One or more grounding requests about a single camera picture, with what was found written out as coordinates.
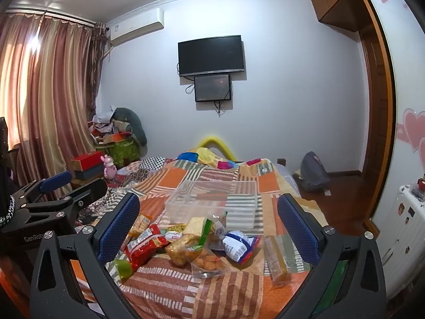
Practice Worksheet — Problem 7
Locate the clear wrapper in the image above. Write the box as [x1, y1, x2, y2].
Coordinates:
[209, 211, 228, 237]

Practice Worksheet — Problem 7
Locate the grey backpack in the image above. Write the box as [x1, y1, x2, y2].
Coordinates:
[300, 151, 331, 192]

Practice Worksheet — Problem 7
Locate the pale rice cake packet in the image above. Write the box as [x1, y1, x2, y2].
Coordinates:
[181, 217, 208, 236]

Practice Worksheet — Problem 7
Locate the white air conditioner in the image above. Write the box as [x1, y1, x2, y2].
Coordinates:
[107, 7, 165, 48]

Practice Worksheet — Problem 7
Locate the dark grey box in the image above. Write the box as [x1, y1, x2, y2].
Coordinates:
[74, 166, 107, 181]

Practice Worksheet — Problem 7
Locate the yellow orange snack packet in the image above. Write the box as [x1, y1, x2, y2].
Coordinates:
[128, 214, 154, 240]

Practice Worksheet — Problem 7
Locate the black wall television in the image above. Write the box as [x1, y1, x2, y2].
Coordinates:
[178, 35, 246, 77]

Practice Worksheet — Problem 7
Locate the red snack packet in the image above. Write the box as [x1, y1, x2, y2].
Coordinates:
[125, 224, 169, 273]

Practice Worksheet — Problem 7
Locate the pile of papers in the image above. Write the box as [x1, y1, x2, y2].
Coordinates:
[88, 113, 115, 137]

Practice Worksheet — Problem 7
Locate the clear orange cracker packet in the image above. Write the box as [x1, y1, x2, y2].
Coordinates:
[191, 249, 228, 279]

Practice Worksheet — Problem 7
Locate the flat red box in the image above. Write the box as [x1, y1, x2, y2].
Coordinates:
[95, 132, 133, 145]

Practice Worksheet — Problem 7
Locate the clear plastic container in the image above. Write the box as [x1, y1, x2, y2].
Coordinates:
[164, 179, 259, 230]

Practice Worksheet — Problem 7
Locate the fried puff snack bag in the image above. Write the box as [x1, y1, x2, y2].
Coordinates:
[165, 233, 205, 266]

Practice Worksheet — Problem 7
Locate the striped pink curtain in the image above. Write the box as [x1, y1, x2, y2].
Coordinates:
[0, 7, 111, 195]

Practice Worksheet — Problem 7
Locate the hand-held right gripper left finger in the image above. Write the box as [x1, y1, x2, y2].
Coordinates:
[29, 192, 150, 319]

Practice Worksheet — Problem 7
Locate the yellow curved foam tube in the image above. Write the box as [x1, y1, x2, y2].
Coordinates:
[196, 135, 235, 160]

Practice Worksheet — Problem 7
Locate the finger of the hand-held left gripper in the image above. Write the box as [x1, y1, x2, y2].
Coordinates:
[13, 171, 74, 208]
[18, 177, 109, 230]

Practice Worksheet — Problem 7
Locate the wooden overhead cabinet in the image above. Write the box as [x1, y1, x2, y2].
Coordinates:
[309, 0, 370, 33]

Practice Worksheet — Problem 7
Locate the red shoe box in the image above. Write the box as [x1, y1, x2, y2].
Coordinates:
[71, 151, 105, 172]

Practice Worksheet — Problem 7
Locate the orange striped patchwork quilt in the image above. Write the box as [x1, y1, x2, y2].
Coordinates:
[68, 158, 333, 319]

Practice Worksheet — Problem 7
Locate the checkered patchwork quilt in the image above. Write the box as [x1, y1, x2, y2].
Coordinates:
[78, 156, 168, 228]

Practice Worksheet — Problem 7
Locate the brown wooden door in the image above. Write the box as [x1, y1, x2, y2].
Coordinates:
[358, 28, 396, 228]

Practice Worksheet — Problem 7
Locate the yellow colourful blanket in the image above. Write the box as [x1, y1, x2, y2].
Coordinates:
[176, 147, 263, 171]

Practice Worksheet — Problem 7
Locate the blue white snack packet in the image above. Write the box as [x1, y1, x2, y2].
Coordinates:
[221, 230, 261, 266]

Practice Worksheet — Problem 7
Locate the small black wall monitor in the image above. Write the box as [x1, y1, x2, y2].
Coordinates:
[194, 74, 232, 103]

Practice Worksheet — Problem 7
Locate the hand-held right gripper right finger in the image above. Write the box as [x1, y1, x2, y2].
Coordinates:
[277, 193, 388, 319]

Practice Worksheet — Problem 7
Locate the green snack packet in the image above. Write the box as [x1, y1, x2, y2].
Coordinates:
[113, 258, 134, 280]

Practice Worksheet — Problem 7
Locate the black white braided cord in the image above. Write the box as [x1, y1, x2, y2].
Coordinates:
[0, 194, 16, 230]

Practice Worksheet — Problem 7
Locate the pink rabbit toy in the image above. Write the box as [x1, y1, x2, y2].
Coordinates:
[104, 154, 118, 182]

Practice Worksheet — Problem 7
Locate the green-edged clear packet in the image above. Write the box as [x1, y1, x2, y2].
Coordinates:
[197, 219, 216, 250]

